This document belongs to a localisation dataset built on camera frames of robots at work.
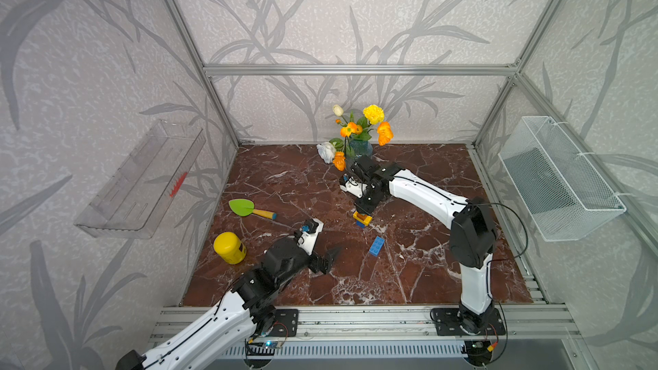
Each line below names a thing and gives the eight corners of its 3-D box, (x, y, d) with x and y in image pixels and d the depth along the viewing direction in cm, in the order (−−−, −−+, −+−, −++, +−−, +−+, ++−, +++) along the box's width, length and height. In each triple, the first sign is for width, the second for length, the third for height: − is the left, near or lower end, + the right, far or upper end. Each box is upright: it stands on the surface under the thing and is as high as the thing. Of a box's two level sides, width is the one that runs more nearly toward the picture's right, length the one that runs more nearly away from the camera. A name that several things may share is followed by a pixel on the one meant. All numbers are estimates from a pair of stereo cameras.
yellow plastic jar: (223, 265, 87) (209, 252, 78) (229, 245, 91) (217, 231, 83) (244, 265, 87) (233, 252, 78) (249, 245, 91) (239, 231, 83)
